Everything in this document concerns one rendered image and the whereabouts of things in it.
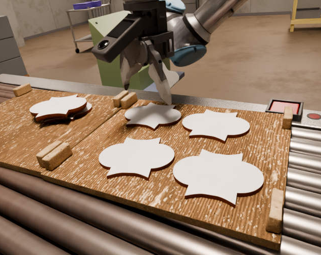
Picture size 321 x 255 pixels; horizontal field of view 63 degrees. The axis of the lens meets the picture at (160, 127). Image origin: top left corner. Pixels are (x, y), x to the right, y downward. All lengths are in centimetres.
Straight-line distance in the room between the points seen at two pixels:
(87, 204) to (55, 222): 5
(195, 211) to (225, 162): 11
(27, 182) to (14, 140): 15
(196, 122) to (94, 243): 32
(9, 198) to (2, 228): 7
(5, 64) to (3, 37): 36
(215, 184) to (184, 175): 5
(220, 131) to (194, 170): 14
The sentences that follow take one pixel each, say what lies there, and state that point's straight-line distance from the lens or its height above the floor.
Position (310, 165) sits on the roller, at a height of 91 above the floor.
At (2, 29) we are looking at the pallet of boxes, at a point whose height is 84.
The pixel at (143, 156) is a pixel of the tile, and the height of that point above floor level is 94.
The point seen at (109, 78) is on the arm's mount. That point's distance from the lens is 105.
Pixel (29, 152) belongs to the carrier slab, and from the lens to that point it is 63.
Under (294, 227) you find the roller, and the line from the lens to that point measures 43.
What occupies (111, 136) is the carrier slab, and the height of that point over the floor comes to 94.
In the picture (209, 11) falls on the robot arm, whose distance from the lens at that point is 87.
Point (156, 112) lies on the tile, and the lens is 65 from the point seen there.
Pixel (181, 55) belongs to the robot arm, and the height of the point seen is 101.
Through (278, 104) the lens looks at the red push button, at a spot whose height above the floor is 93.
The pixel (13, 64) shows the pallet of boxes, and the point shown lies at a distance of 447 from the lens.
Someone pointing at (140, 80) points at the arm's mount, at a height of 91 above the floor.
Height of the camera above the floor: 123
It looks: 29 degrees down
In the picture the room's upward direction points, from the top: 7 degrees counter-clockwise
